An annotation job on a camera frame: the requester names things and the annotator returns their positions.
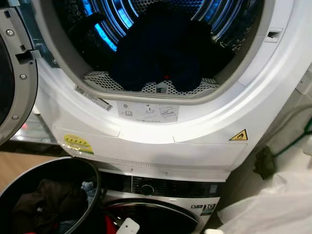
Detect dark blue clothes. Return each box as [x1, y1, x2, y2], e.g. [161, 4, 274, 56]
[110, 5, 234, 93]

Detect yellow triangle warning sticker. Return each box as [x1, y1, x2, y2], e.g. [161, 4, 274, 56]
[230, 129, 248, 142]

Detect white tumble dryer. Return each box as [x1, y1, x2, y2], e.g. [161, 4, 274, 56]
[29, 0, 312, 181]

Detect white instruction sticker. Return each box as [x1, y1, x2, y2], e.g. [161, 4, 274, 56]
[117, 101, 179, 123]

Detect black washer control knob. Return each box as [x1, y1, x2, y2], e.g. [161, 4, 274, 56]
[140, 184, 156, 196]

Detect white barcode label strip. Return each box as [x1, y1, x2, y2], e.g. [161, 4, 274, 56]
[74, 85, 114, 111]

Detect blue denim garment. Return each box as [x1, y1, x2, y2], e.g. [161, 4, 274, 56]
[80, 180, 97, 200]

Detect yellow oval sticker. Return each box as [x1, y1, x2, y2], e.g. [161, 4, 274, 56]
[63, 134, 95, 155]

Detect brown garment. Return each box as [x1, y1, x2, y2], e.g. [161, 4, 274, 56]
[12, 179, 88, 234]

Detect black round laundry basket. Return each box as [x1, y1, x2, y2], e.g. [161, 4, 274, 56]
[0, 157, 101, 234]

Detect grey dryer door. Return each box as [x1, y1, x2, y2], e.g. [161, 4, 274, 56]
[0, 7, 39, 144]

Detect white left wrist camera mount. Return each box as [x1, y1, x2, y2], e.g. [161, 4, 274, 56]
[116, 218, 140, 234]

